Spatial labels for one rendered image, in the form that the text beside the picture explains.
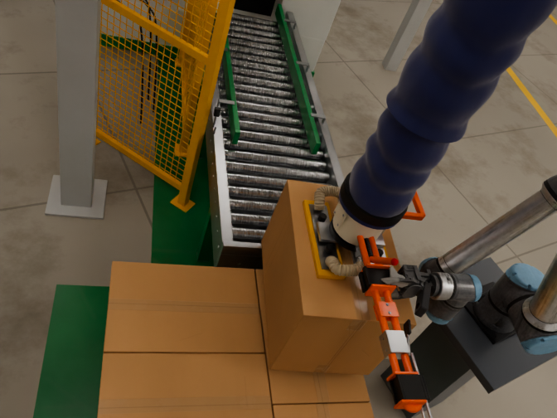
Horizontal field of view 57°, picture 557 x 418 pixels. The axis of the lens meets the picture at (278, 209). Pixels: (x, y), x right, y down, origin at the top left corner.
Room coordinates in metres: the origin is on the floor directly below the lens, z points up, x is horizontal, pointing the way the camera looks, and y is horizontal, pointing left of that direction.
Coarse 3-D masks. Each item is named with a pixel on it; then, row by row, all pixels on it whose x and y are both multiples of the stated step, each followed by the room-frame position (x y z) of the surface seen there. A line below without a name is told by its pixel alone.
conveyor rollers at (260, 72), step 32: (256, 32) 3.40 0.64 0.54; (256, 64) 2.99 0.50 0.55; (224, 96) 2.54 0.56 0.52; (256, 96) 2.64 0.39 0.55; (288, 96) 2.80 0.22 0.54; (224, 128) 2.23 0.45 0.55; (256, 128) 2.37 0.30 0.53; (288, 128) 2.47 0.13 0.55; (256, 160) 2.11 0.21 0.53; (288, 160) 2.20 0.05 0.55; (256, 192) 1.86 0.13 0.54; (256, 224) 1.68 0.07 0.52
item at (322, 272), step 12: (312, 204) 1.41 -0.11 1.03; (312, 216) 1.35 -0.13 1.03; (324, 216) 1.34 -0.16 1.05; (312, 228) 1.30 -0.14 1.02; (312, 240) 1.24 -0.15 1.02; (312, 252) 1.20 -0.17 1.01; (324, 252) 1.21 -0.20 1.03; (336, 252) 1.23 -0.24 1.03; (324, 264) 1.16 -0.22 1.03; (324, 276) 1.12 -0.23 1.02; (336, 276) 1.13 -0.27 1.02
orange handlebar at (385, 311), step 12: (420, 204) 1.51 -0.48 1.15; (408, 216) 1.42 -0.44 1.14; (420, 216) 1.45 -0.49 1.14; (360, 240) 1.22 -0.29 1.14; (372, 240) 1.24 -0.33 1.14; (372, 252) 1.19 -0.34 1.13; (384, 312) 0.97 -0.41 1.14; (396, 312) 0.99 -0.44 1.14; (384, 324) 0.93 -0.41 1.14; (396, 324) 0.95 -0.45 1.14; (396, 360) 0.83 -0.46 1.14; (408, 360) 0.85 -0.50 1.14; (408, 408) 0.71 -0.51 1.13; (420, 408) 0.73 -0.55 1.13
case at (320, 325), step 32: (288, 192) 1.44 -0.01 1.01; (288, 224) 1.32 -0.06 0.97; (288, 256) 1.21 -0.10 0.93; (288, 288) 1.11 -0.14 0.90; (320, 288) 1.07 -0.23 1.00; (352, 288) 1.13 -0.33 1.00; (288, 320) 1.01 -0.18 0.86; (320, 320) 0.97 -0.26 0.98; (352, 320) 1.01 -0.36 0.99; (288, 352) 0.96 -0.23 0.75; (320, 352) 1.00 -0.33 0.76; (352, 352) 1.05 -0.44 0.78
